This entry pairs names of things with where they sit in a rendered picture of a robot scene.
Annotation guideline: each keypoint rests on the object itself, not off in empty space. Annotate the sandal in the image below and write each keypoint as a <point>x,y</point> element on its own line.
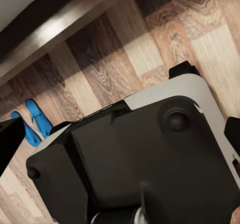
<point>43,123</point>
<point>31,136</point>

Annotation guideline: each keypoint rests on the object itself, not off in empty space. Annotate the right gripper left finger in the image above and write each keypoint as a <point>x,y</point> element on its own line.
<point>12,134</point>

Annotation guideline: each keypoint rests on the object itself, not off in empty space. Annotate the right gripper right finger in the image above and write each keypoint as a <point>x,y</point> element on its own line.
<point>232,133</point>

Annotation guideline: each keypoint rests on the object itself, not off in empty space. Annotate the bed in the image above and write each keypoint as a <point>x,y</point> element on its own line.
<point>31,28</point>

